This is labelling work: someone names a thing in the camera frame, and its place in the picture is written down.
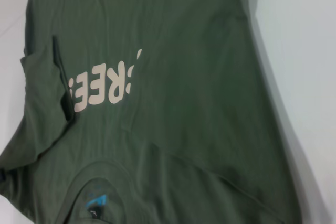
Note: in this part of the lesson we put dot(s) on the dark green FREE t-shirt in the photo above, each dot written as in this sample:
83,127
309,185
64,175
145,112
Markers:
170,90

